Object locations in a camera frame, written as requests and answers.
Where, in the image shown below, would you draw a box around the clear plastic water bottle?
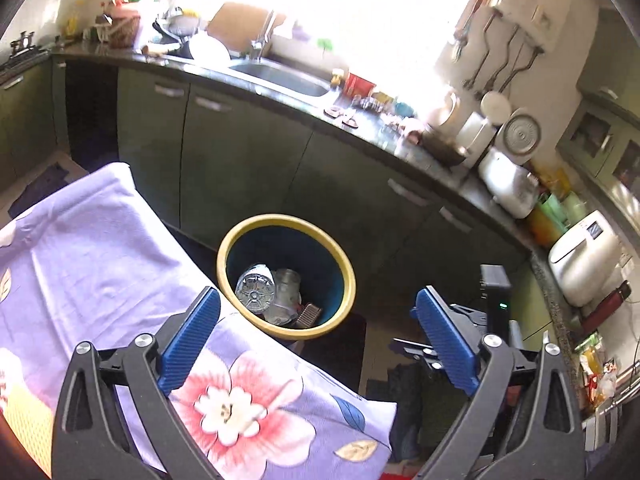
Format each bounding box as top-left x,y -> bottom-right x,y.
234,263 -> 302,326

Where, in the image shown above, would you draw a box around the small brown square cup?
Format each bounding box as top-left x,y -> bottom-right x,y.
294,304 -> 322,330

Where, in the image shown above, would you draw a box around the yellow-rimmed trash bin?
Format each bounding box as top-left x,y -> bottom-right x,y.
216,214 -> 356,341

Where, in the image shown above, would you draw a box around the stainless kitchen sink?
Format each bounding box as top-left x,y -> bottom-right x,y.
230,60 -> 330,98

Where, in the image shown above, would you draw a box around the white air fryer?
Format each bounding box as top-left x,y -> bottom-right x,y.
548,210 -> 622,308

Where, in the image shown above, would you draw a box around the purple floral tablecloth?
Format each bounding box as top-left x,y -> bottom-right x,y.
1,162 -> 396,479

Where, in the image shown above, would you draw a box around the white rice cooker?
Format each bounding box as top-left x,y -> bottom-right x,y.
477,148 -> 539,219

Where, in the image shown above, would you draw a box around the dark green base cabinets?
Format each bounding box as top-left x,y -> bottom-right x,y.
1,56 -> 530,323

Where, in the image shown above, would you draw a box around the dark frying pan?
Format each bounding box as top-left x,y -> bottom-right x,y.
421,131 -> 469,167

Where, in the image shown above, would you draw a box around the white kettle jug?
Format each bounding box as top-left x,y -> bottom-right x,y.
427,89 -> 460,130

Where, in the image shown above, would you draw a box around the red bowl on counter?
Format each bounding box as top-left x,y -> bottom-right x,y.
343,73 -> 375,98

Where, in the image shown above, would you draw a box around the chrome sink faucet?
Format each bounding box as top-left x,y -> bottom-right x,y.
250,10 -> 277,60

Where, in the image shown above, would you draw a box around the wooden cutting board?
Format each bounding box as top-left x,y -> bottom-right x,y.
205,2 -> 285,53

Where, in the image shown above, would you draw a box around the pink lidded food container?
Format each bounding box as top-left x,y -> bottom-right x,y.
108,4 -> 141,49

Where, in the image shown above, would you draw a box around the white gas water heater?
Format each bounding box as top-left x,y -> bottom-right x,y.
489,0 -> 574,53

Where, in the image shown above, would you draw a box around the red handled scissors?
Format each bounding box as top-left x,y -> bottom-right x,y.
323,106 -> 359,129

